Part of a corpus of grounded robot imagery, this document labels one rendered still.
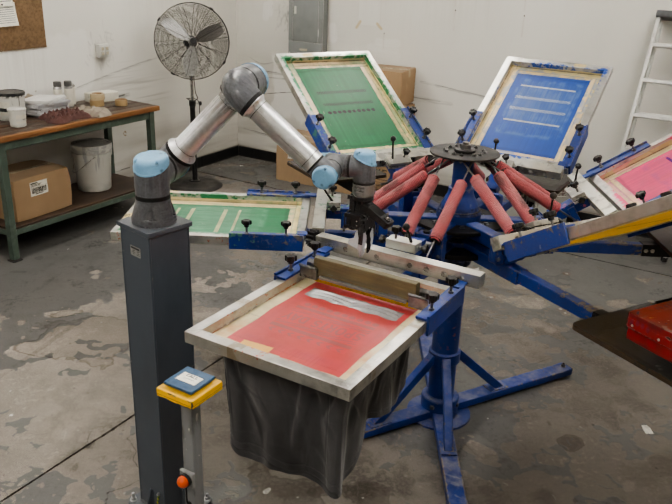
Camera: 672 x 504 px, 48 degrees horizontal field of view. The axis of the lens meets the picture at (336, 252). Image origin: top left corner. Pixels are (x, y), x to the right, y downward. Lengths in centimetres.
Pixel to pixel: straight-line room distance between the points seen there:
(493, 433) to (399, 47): 419
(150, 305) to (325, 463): 81
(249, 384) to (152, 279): 51
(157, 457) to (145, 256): 82
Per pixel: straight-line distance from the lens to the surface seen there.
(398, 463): 343
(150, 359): 277
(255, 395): 239
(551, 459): 361
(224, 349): 225
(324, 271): 268
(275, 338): 235
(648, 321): 239
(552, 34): 650
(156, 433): 293
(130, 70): 692
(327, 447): 233
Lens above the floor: 208
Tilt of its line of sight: 22 degrees down
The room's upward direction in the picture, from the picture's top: 2 degrees clockwise
